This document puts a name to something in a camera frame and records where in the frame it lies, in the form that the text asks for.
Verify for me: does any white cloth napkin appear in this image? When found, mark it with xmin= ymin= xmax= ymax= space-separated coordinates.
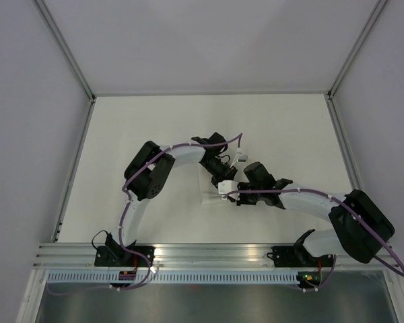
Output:
xmin=198 ymin=166 xmax=229 ymax=205

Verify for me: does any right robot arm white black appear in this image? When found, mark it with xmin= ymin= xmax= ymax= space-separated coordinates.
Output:
xmin=236 ymin=162 xmax=395 ymax=266

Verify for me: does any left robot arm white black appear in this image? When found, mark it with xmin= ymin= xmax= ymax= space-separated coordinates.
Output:
xmin=105 ymin=133 xmax=242 ymax=266

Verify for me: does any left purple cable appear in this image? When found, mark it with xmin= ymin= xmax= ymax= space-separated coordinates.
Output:
xmin=45 ymin=133 xmax=244 ymax=297

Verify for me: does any purple cable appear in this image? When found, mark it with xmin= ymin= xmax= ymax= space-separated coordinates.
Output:
xmin=220 ymin=188 xmax=404 ymax=293
xmin=45 ymin=133 xmax=244 ymax=297

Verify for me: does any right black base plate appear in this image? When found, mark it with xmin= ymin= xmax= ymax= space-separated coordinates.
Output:
xmin=266 ymin=246 xmax=333 ymax=268

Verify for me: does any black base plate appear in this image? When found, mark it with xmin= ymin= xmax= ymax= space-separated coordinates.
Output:
xmin=266 ymin=246 xmax=333 ymax=268
xmin=94 ymin=245 xmax=155 ymax=268

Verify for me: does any right side aluminium rail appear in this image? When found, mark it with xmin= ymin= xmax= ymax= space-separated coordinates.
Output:
xmin=325 ymin=94 xmax=380 ymax=244

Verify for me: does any aluminium rail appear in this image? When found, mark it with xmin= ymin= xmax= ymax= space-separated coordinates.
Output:
xmin=50 ymin=98 xmax=96 ymax=243
xmin=325 ymin=94 xmax=380 ymax=244
xmin=32 ymin=242 xmax=401 ymax=270

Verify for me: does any white slotted cable duct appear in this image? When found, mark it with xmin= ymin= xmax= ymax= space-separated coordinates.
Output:
xmin=46 ymin=270 xmax=298 ymax=285

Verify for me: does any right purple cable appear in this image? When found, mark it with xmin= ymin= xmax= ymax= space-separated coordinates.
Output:
xmin=220 ymin=188 xmax=404 ymax=293

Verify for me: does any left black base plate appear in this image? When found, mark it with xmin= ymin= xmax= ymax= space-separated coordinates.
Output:
xmin=94 ymin=245 xmax=155 ymax=268

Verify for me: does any left side aluminium rail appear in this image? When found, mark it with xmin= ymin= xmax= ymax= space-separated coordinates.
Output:
xmin=50 ymin=98 xmax=96 ymax=243

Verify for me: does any aluminium front rail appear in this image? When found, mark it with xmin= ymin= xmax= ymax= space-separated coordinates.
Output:
xmin=32 ymin=242 xmax=401 ymax=270

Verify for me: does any left aluminium frame post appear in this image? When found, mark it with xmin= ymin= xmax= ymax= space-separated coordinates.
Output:
xmin=32 ymin=0 xmax=96 ymax=102

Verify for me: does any aluminium frame post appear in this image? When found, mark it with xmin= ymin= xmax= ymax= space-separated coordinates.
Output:
xmin=32 ymin=0 xmax=96 ymax=102
xmin=326 ymin=0 xmax=390 ymax=100

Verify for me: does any right aluminium frame post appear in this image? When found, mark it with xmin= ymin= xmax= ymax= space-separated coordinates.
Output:
xmin=326 ymin=0 xmax=390 ymax=100

